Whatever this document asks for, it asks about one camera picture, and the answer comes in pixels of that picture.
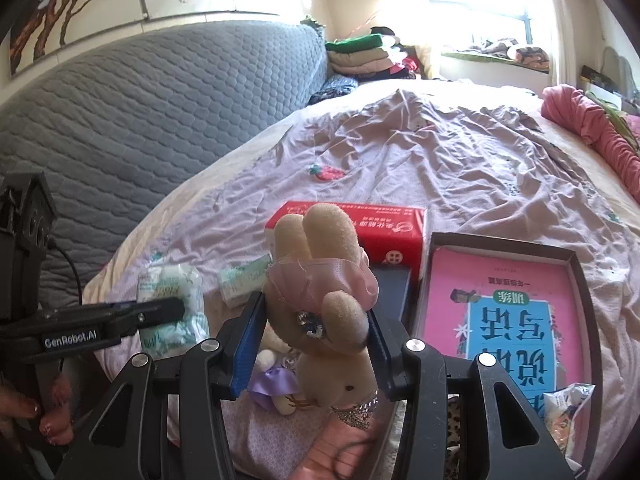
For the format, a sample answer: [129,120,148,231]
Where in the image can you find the white framed mirror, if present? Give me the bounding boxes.
[600,46,633,93]

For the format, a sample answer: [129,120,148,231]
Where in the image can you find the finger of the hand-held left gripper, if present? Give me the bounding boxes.
[112,297,186,333]

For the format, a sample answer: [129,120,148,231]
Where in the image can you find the beige plush bunny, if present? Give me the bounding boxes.
[262,202,383,431]

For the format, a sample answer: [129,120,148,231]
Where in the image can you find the grey cloth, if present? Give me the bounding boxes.
[465,37,521,58]

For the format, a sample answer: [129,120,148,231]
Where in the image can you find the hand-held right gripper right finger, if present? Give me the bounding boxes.
[367,307,576,480]

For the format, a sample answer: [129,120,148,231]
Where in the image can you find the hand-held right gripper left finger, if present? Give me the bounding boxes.
[55,290,268,480]

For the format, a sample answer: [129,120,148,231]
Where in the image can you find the black cable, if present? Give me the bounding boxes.
[47,240,86,308]

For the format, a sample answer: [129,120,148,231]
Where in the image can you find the pink socks pack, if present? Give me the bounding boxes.
[295,410,396,480]

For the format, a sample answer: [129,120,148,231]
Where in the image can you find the green white tissue pack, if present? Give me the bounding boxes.
[218,254,273,306]
[137,262,211,361]

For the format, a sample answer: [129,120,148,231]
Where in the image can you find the white blue snack bag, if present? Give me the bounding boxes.
[544,382,597,461]

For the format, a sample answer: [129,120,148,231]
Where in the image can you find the orange floral cloth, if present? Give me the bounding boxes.
[512,46,551,72]

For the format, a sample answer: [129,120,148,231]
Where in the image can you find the dark floral cloth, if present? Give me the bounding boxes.
[307,74,361,106]

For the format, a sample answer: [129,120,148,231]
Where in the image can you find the grey quilted headboard cover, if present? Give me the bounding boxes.
[0,20,331,361]

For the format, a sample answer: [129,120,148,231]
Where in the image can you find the tree blossom wall painting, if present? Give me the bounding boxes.
[7,0,311,78]

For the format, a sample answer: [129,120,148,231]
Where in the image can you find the black box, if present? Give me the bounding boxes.
[372,265,418,333]

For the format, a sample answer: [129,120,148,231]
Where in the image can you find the window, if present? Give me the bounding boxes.
[410,0,556,51]

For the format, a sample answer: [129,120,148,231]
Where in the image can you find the pink blue book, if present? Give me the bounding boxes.
[417,247,586,441]

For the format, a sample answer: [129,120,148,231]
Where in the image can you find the green yellow cloth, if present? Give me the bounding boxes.
[585,92,640,153]

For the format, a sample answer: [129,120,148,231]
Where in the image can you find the lilac printed bedsheet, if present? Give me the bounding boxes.
[82,80,640,480]

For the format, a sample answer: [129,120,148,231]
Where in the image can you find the red white tissue box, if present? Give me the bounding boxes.
[264,201,428,281]

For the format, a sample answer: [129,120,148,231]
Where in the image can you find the leopard print cloth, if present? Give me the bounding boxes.
[444,394,466,480]

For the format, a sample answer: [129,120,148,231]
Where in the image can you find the red clothes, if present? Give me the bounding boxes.
[395,55,426,81]

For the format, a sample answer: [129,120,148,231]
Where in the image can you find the green sill mat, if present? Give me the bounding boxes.
[440,50,516,63]

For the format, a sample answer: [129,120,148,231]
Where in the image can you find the dark shallow cardboard box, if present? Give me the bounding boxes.
[407,232,603,466]

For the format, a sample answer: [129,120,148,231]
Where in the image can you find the green folded cloth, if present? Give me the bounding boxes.
[325,34,401,55]

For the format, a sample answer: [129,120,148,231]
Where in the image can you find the pink quilt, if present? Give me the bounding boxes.
[542,84,640,191]

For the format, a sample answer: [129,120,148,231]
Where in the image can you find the cream folded clothes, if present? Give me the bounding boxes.
[327,50,401,78]

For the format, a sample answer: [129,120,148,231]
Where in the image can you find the person's left hand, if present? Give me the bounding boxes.
[0,375,76,448]

